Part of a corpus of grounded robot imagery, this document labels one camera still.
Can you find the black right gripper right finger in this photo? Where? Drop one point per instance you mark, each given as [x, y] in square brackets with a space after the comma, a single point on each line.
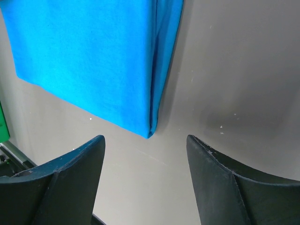
[228, 192]

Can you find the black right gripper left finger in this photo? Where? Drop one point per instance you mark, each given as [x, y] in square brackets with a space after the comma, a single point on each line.
[59, 192]

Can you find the blue t shirt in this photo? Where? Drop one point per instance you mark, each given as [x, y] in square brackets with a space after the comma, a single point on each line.
[108, 57]

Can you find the green plastic tray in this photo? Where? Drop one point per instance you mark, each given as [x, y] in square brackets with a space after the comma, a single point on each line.
[4, 132]

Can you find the aluminium frame rail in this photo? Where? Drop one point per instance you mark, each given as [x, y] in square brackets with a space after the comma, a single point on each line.
[12, 160]

